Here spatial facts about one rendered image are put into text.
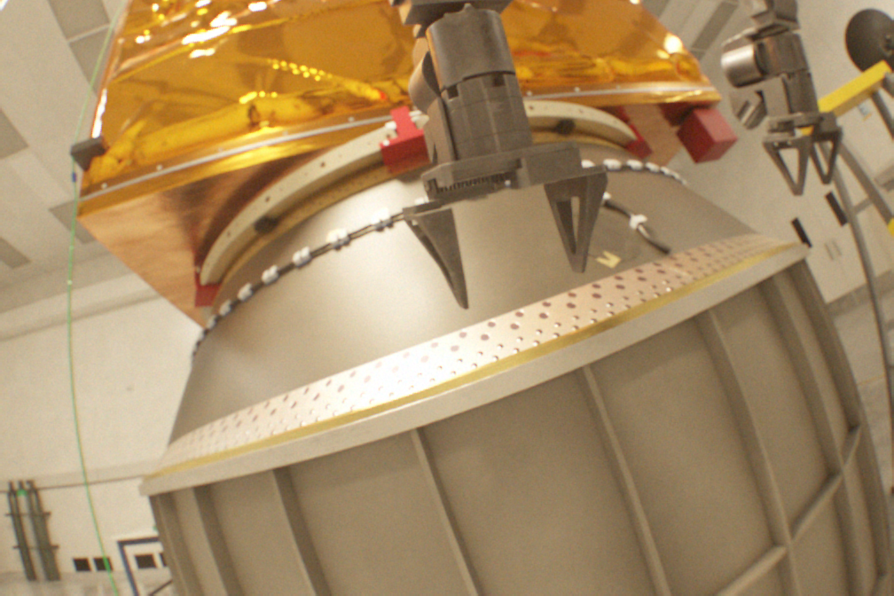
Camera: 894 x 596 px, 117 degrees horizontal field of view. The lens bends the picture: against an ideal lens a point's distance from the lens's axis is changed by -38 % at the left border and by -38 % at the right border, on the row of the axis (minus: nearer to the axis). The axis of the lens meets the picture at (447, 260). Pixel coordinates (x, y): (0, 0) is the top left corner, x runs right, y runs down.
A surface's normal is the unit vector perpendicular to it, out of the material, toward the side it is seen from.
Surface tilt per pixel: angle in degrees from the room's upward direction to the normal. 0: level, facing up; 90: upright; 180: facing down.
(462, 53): 113
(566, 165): 120
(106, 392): 90
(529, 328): 43
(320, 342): 62
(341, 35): 90
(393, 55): 87
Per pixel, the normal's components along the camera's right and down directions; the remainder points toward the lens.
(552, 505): -0.07, -0.36
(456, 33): -0.36, 0.22
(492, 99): 0.14, 0.11
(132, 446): 0.16, -0.42
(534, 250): -0.12, -0.75
